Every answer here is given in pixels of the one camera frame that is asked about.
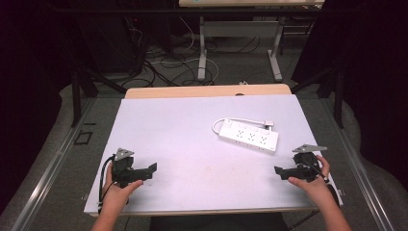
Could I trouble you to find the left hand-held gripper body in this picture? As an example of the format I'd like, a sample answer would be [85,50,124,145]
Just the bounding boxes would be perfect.
[111,147,137,189]

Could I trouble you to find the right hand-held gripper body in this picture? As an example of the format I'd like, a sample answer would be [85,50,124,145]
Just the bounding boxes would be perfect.
[292,143,328,183]

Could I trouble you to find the white power strip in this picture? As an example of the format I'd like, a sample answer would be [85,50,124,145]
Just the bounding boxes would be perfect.
[217,118,280,155]

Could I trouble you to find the person's right hand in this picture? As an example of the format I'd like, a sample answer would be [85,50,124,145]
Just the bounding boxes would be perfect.
[287,155,332,206]

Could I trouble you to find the person's left hand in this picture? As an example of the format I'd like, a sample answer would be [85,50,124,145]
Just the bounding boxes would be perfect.
[101,162,144,214]

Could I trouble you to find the white table mat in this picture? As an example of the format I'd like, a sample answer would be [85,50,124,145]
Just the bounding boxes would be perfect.
[83,93,344,217]

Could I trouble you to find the black metal stand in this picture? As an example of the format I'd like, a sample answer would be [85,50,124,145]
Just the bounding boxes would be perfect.
[68,61,128,129]
[290,61,345,130]

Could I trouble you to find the person's dark clothing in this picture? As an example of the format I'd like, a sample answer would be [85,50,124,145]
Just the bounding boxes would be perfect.
[149,212,290,231]

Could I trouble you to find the wooden table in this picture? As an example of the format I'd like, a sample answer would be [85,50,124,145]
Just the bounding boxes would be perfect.
[123,83,293,100]

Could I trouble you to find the white desk with metal legs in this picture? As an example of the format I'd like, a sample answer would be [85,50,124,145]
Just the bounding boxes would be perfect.
[178,0,325,83]

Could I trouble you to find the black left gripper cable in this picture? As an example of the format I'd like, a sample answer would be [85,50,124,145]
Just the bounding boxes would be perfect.
[97,155,117,214]

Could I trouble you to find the metal floor rail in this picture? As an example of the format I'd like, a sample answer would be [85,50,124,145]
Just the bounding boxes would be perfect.
[320,97,396,231]
[9,97,97,231]

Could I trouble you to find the white power strip cable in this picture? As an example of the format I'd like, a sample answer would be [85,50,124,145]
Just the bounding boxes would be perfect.
[211,117,267,135]

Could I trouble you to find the tangle of floor cables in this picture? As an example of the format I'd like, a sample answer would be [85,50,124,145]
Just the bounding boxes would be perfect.
[123,15,263,89]

